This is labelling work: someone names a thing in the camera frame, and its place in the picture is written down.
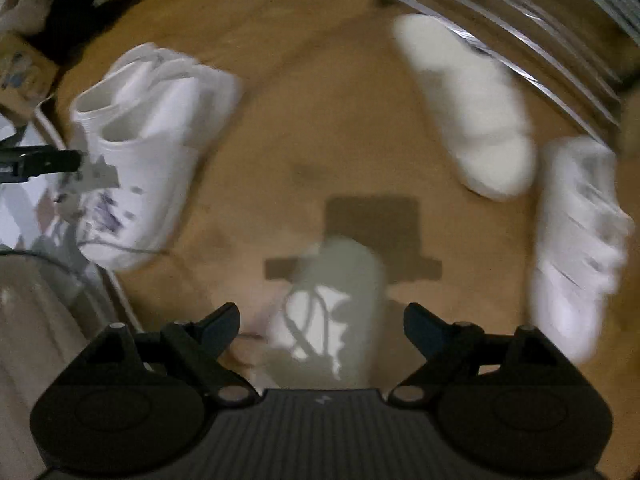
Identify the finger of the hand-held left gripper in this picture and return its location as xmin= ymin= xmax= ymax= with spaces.
xmin=0 ymin=146 xmax=83 ymax=183

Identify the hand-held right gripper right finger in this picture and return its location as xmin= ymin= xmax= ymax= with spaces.
xmin=389 ymin=302 xmax=576 ymax=407

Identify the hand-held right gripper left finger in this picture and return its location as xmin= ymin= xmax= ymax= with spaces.
xmin=75 ymin=302 xmax=260 ymax=407

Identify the white slide sandal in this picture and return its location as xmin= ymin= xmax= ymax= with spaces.
xmin=392 ymin=12 xmax=538 ymax=202
xmin=265 ymin=236 xmax=388 ymax=391

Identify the white clog with purple charms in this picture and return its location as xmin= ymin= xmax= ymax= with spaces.
xmin=65 ymin=125 xmax=201 ymax=272

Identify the plain white clog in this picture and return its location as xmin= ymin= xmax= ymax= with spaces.
xmin=70 ymin=42 xmax=243 ymax=161

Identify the metal shoe rack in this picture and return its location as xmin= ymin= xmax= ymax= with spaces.
xmin=380 ymin=0 xmax=640 ymax=161

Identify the cardboard box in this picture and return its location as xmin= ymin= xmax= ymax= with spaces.
xmin=0 ymin=35 xmax=62 ymax=113

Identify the black printed bag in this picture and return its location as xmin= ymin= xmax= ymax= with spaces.
xmin=40 ymin=0 xmax=168 ymax=63

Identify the white strap sneaker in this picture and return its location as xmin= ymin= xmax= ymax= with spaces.
xmin=530 ymin=135 xmax=635 ymax=365

